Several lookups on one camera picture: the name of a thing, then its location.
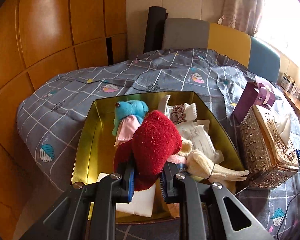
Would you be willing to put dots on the red fuzzy sock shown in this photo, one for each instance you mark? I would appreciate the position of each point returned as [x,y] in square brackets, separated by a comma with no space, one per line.
[151,145]

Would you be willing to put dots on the grey checked bed quilt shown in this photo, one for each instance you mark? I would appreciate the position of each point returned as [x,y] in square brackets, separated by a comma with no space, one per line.
[50,121]

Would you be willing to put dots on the black rolled mat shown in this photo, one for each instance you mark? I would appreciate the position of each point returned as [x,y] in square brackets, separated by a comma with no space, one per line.
[155,28]

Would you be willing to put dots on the white knit glove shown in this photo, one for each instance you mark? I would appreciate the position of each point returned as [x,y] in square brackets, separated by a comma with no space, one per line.
[163,106]

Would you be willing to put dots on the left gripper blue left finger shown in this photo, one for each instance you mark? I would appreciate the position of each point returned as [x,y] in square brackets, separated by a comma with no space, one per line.
[126,184]

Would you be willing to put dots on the purple gift bag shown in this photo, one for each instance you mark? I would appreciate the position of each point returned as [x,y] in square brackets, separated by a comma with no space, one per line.
[255,93]

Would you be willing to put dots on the cream cloth pouch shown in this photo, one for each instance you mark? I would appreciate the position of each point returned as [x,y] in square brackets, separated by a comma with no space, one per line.
[198,164]

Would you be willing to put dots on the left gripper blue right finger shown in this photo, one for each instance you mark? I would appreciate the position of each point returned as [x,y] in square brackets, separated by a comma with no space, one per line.
[168,192]

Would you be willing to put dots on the white paper packet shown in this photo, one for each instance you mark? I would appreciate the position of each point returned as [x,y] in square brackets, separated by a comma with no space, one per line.
[197,132]

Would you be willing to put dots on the blue plush toy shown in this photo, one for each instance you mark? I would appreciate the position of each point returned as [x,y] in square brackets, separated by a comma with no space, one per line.
[129,115]

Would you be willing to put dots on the wooden wardrobe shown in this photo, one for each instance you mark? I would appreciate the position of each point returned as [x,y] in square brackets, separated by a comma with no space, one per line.
[38,40]

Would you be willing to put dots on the ornate gold tissue box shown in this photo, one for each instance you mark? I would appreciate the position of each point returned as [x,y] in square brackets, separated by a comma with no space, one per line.
[269,159]

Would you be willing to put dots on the silver box on desk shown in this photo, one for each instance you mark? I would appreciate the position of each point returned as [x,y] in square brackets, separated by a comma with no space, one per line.
[287,83]

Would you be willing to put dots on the blue yellow grey headboard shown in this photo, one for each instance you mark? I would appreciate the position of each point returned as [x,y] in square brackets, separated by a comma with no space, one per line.
[258,57]

